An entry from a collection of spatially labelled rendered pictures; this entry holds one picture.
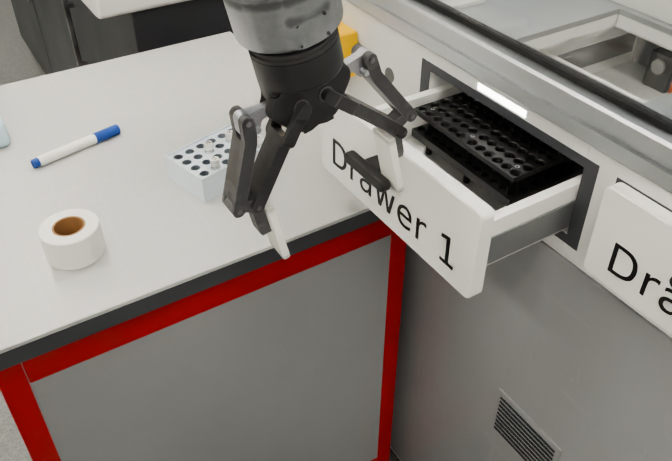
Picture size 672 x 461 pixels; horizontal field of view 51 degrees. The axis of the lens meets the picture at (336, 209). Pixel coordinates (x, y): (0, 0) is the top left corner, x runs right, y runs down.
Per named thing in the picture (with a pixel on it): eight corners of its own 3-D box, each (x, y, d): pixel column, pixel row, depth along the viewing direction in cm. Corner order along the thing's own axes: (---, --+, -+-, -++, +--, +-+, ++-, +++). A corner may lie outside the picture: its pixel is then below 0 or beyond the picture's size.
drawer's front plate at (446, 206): (468, 301, 71) (482, 216, 65) (321, 165, 91) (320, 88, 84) (481, 295, 72) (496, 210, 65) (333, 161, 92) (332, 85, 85)
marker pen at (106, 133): (36, 171, 100) (33, 161, 99) (31, 166, 101) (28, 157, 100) (122, 135, 108) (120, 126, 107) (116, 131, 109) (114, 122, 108)
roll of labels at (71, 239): (91, 273, 83) (84, 247, 81) (35, 268, 84) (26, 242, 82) (114, 235, 89) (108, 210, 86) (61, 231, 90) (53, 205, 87)
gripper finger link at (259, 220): (258, 192, 63) (229, 208, 62) (272, 230, 66) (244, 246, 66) (251, 183, 64) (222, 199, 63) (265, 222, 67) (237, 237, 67)
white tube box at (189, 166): (204, 203, 94) (201, 179, 92) (167, 178, 99) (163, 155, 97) (273, 165, 101) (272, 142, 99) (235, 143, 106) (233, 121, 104)
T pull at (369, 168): (381, 195, 72) (382, 184, 71) (342, 161, 77) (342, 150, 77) (410, 184, 74) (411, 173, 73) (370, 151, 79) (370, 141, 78)
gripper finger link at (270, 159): (316, 106, 60) (303, 103, 59) (265, 218, 63) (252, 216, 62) (294, 88, 62) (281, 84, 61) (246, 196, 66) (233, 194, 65)
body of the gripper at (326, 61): (266, 70, 53) (293, 163, 59) (359, 24, 55) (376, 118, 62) (224, 35, 58) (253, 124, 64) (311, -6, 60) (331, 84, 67)
